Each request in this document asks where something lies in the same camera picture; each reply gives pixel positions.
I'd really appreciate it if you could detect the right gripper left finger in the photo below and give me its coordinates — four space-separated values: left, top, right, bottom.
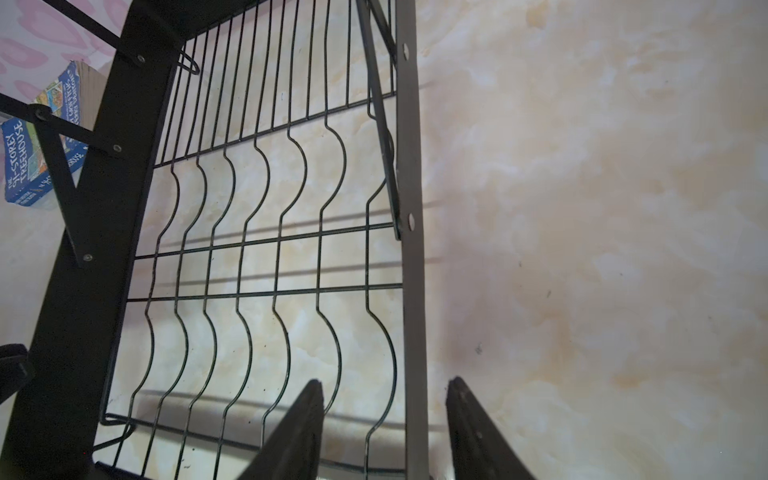
239 379 324 479

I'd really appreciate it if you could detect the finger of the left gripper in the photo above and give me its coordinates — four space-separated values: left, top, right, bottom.
0 344 33 403

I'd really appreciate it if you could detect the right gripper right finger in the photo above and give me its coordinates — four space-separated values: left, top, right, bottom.
446 377 535 480

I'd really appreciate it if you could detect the black wire dish rack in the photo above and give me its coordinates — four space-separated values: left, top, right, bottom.
1 1 430 479

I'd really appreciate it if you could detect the blue treehouse book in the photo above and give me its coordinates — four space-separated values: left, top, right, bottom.
1 61 106 207

